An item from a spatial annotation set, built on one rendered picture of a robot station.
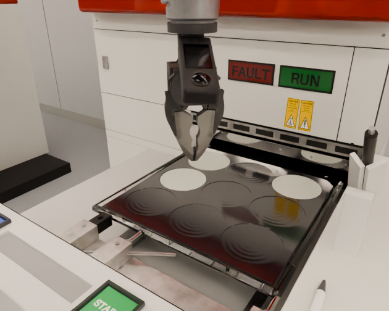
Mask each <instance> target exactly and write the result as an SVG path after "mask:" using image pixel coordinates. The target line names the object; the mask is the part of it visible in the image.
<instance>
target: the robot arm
mask: <svg viewBox="0 0 389 311"><path fill-rule="evenodd" d="M161 3H163V4H167V5H166V7H165V8H166V18H167V19H168V20H170V22H167V32H169V33H177V41H178V49H177V50H178V59H177V61H170V62H167V91H164V92H165V103H164V110H165V116H166V119H167V121H168V123H169V125H170V128H171V130H172V132H173V134H174V136H175V137H176V139H177V142H178V144H179V146H180V147H181V149H182V151H183V153H184V154H185V155H186V156H187V157H188V158H189V159H190V160H191V161H197V160H198V159H199V158H200V157H201V156H202V155H203V154H204V152H205V150H206V149H207V147H208V145H209V144H210V142H211V140H212V137H213V135H214V134H215V133H216V131H217V128H218V126H219V124H220V121H221V119H222V117H223V114H224V90H223V89H220V85H219V80H220V79H221V77H219V76H218V74H217V67H216V66H215V60H214V54H213V50H212V44H211V39H210V38H205V37H204V34H205V33H216V32H217V22H215V20H217V19H218V18H219V6H220V0H161ZM188 106H202V107H203V109H202V110H201V111H199V112H198V113H197V114H196V122H197V124H198V133H197V135H196V139H197V143H196V146H195V148H194V149H193V148H192V147H191V144H192V141H193V140H192V137H191V135H190V128H191V126H192V124H193V121H192V116H191V114H190V113H188V112H187V111H185V110H186V109H187V108H188Z"/></svg>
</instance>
